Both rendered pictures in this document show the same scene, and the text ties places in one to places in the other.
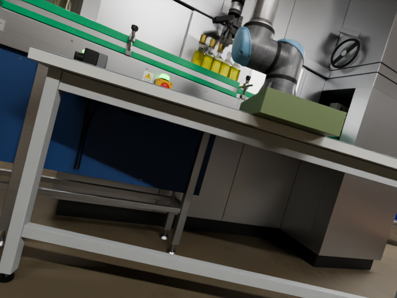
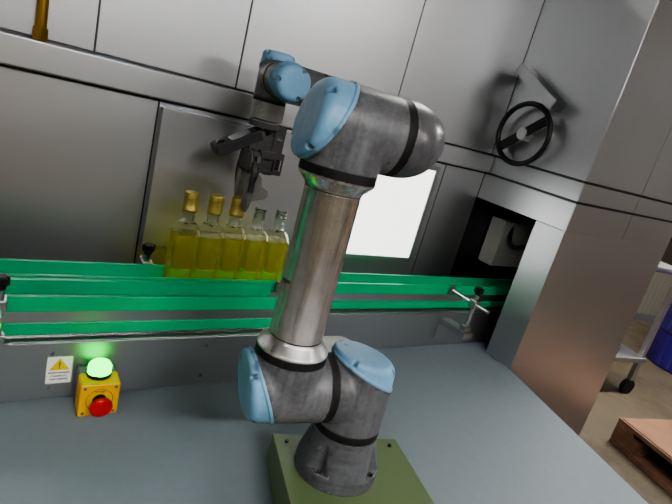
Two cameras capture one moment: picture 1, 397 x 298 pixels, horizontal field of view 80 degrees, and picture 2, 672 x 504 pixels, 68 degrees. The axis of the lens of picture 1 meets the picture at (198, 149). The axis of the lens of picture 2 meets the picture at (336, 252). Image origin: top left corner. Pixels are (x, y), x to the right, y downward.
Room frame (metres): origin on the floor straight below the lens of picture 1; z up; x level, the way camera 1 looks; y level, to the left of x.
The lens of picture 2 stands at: (0.15, 0.04, 1.43)
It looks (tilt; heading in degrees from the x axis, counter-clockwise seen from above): 16 degrees down; 347
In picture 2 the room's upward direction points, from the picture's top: 15 degrees clockwise
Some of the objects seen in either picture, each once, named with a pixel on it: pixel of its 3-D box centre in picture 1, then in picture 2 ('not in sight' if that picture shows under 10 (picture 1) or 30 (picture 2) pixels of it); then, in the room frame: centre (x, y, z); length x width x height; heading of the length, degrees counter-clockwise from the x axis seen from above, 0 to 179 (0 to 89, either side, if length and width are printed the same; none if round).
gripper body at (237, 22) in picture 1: (232, 24); (262, 148); (1.36, 0.01, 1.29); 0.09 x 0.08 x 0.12; 114
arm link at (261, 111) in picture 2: (235, 10); (266, 112); (1.35, 0.02, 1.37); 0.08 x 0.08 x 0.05
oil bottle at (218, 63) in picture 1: (213, 74); (226, 265); (1.34, 0.03, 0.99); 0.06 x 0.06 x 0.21; 24
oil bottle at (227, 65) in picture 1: (222, 78); (248, 266); (1.37, -0.02, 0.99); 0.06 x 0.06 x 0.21; 25
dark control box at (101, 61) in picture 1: (94, 64); not in sight; (0.94, 0.49, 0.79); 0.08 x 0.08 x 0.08; 23
